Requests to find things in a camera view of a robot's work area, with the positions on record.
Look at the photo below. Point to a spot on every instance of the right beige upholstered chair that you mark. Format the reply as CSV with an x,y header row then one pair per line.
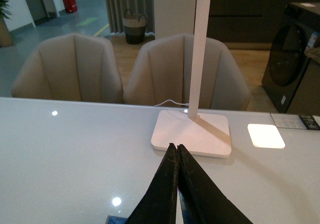
x,y
161,74

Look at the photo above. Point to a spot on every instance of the label card on table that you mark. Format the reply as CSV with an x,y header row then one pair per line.
x,y
294,121

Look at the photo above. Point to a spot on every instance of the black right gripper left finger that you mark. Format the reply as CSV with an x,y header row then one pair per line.
x,y
159,203

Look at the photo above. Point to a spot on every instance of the blue plastic block part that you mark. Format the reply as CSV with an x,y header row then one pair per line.
x,y
111,219

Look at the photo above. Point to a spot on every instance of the gray curtain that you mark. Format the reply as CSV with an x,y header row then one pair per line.
x,y
116,11

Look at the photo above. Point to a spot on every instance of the left beige upholstered chair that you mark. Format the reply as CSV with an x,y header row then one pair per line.
x,y
71,67

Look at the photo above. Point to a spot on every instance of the woven basket with handles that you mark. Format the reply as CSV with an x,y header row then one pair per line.
x,y
134,25

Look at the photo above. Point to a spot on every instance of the dark washing machine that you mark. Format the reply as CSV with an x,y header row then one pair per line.
x,y
299,29

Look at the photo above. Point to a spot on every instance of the green potted plant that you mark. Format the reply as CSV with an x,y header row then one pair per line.
x,y
5,36

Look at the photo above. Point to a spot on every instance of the beige upholstered chair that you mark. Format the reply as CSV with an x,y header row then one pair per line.
x,y
161,74
71,67

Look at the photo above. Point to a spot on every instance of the red fire extinguisher box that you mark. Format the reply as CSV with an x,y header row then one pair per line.
x,y
70,6

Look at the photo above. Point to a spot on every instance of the white desk lamp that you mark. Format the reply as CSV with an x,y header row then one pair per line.
x,y
202,134

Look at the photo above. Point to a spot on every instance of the dark kitchen cabinet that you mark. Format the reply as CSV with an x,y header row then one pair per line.
x,y
246,21

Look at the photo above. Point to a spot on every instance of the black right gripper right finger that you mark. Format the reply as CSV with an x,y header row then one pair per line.
x,y
204,201

